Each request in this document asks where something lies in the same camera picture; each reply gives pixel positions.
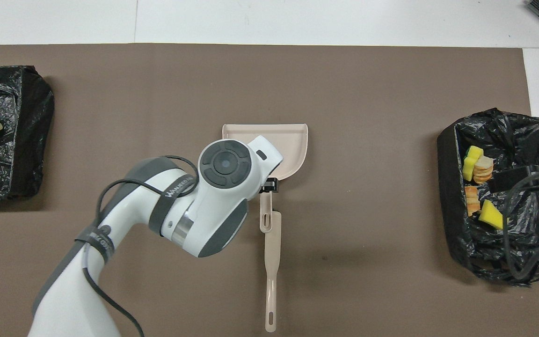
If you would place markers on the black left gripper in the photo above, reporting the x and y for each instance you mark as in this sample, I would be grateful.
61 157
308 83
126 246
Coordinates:
265 186

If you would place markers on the yellow sponge wedge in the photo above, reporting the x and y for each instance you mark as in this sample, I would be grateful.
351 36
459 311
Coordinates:
491 216

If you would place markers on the orange striped toy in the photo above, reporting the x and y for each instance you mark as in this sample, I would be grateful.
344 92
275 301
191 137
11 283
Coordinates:
472 200

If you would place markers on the beige plastic dustpan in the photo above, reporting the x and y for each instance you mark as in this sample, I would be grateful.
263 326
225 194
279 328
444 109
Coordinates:
293 145

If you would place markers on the green and yellow sponge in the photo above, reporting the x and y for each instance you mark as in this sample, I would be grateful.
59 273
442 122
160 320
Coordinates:
471 157

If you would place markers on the beige hand brush black bristles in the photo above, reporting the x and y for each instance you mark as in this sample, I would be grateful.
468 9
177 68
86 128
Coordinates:
273 252

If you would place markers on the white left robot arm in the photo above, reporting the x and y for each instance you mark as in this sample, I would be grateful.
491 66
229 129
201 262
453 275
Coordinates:
213 192

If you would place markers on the open bin black bag liner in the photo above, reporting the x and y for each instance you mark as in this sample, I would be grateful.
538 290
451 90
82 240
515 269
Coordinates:
522 243

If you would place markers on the brown paper table mat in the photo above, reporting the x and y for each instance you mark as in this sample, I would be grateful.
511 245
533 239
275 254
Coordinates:
367 93

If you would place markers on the box covered by black bag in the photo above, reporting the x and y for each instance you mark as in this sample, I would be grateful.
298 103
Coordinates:
17 117

